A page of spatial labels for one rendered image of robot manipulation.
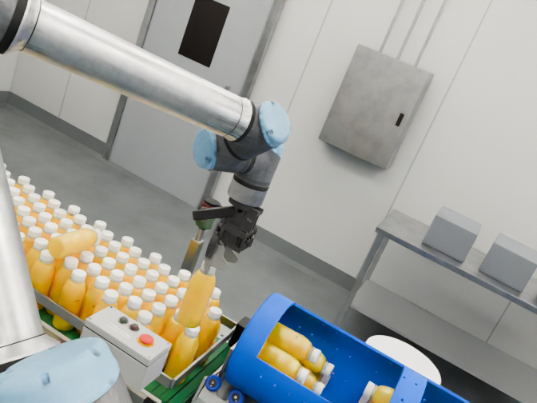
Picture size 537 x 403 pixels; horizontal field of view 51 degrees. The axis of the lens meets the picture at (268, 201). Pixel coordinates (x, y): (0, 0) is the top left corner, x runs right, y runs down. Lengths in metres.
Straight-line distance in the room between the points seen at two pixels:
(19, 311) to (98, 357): 0.20
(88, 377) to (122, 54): 0.51
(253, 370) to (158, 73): 0.84
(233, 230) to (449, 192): 3.46
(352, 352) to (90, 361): 1.09
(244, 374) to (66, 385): 0.87
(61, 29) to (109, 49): 0.08
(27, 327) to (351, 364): 1.06
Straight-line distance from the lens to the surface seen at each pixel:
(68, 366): 0.73
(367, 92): 4.50
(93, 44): 0.95
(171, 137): 5.40
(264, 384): 1.53
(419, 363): 2.10
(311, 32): 4.89
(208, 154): 1.19
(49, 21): 0.93
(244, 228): 1.35
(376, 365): 1.70
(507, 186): 4.66
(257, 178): 1.30
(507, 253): 3.99
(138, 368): 1.43
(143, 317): 1.58
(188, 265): 2.08
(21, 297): 0.92
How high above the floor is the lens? 1.93
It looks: 18 degrees down
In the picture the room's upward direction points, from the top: 22 degrees clockwise
